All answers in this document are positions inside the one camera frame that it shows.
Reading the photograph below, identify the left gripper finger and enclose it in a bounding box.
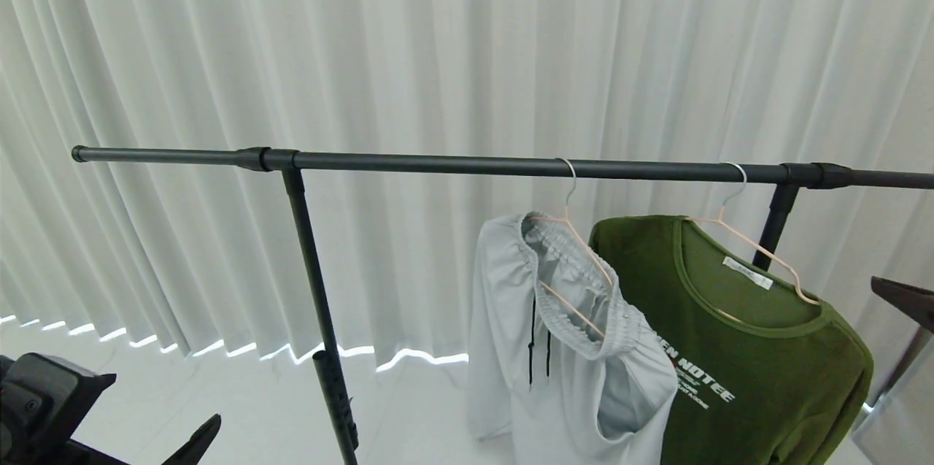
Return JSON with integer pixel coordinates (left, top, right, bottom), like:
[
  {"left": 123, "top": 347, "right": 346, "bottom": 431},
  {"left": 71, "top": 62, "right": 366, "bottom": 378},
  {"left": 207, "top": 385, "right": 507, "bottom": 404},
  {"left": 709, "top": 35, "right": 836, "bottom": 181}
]
[{"left": 162, "top": 414, "right": 222, "bottom": 465}]

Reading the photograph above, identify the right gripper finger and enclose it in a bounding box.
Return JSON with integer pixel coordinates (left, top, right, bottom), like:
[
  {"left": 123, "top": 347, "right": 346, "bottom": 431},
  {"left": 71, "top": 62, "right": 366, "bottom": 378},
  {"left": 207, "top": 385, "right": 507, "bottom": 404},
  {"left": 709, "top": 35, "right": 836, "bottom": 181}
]
[{"left": 871, "top": 277, "right": 934, "bottom": 334}]

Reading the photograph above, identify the green garment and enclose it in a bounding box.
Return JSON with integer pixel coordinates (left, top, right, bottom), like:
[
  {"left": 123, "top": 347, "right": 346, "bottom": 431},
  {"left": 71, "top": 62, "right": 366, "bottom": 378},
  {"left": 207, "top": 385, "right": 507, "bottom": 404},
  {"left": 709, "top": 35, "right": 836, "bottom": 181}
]
[{"left": 589, "top": 215, "right": 874, "bottom": 465}]

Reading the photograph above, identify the pink clothes hanger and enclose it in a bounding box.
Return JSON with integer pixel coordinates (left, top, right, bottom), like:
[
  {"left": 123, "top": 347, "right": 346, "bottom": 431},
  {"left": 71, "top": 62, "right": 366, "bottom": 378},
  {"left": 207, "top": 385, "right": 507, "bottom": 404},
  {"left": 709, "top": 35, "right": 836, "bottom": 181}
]
[
  {"left": 529, "top": 158, "right": 617, "bottom": 339},
  {"left": 682, "top": 162, "right": 822, "bottom": 307}
]

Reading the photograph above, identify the black clothes rack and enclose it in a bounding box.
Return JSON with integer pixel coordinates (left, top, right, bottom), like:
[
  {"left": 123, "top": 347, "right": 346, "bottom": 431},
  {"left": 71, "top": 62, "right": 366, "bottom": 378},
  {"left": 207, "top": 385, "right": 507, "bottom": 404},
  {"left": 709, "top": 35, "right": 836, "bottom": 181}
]
[{"left": 72, "top": 146, "right": 934, "bottom": 465}]

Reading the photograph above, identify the white curtain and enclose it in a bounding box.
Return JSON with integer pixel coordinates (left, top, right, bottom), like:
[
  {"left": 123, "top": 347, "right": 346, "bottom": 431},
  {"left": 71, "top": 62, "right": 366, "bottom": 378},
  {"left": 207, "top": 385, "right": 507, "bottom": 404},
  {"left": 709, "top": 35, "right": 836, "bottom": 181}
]
[{"left": 0, "top": 0, "right": 934, "bottom": 444}]

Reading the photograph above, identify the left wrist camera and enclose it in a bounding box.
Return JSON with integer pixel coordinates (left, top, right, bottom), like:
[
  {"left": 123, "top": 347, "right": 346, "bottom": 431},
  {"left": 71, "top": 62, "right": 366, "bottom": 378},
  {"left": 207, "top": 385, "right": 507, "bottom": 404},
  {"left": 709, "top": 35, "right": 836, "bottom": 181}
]
[{"left": 0, "top": 352, "right": 117, "bottom": 465}]

